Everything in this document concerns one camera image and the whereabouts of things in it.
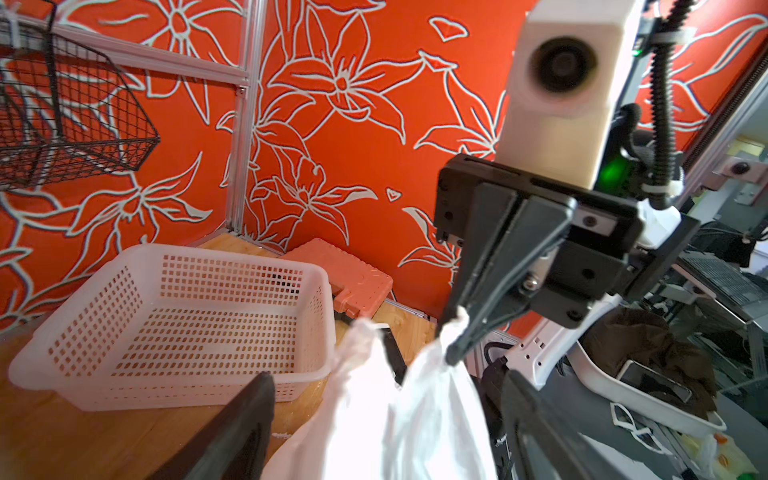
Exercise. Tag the red plastic tool case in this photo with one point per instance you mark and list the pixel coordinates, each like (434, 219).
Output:
(358, 289)

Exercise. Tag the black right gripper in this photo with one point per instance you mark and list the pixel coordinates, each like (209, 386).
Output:
(527, 243)

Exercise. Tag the white tray with dark cloth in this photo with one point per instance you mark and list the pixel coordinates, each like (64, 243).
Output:
(631, 357)

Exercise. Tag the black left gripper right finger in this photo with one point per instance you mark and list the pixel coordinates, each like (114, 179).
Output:
(543, 444)

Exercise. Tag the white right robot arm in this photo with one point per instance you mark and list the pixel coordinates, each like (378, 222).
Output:
(639, 163)

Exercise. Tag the white translucent plastic bag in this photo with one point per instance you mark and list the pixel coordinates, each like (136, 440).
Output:
(368, 426)

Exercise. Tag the white plastic perforated basket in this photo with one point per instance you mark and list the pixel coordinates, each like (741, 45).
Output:
(164, 326)

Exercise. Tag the black wire wall basket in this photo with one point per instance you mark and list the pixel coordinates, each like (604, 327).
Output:
(67, 111)

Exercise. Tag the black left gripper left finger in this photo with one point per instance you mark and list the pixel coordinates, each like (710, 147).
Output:
(233, 445)

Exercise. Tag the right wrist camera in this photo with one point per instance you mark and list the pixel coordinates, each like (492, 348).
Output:
(571, 62)

